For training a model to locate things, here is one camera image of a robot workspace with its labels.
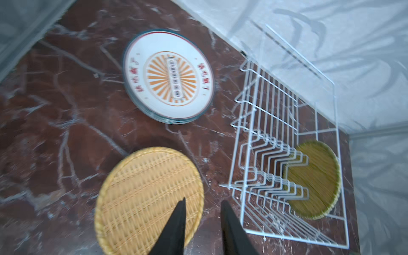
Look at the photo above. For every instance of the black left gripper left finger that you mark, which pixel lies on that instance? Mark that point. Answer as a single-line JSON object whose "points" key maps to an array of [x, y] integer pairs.
{"points": [[172, 239]]}

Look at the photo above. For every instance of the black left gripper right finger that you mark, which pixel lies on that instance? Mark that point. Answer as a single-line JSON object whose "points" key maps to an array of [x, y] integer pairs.
{"points": [[235, 239]]}

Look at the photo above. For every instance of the beige patterned plate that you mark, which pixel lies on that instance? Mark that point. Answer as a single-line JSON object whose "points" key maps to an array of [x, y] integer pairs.
{"points": [[139, 195], [322, 178]]}

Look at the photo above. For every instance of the white wire dish rack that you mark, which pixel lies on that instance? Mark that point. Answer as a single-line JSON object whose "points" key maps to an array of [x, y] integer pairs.
{"points": [[285, 101]]}

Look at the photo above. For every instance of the white plate with red characters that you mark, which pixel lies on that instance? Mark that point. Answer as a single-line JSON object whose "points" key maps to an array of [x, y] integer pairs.
{"points": [[148, 112]]}

